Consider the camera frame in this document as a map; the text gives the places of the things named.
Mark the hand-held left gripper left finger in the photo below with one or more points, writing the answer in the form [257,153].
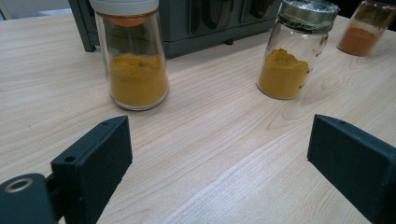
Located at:
[93,168]

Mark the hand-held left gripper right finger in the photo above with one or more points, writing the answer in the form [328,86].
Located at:
[358,165]

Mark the white lid glass spice jar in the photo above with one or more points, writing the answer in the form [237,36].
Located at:
[138,81]

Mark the silver lid glass spice jar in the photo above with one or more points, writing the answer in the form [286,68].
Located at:
[281,77]

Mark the grey scale tray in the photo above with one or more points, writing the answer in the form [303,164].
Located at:
[186,40]

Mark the dark lid glass spice jar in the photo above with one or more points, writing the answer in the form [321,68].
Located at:
[358,40]

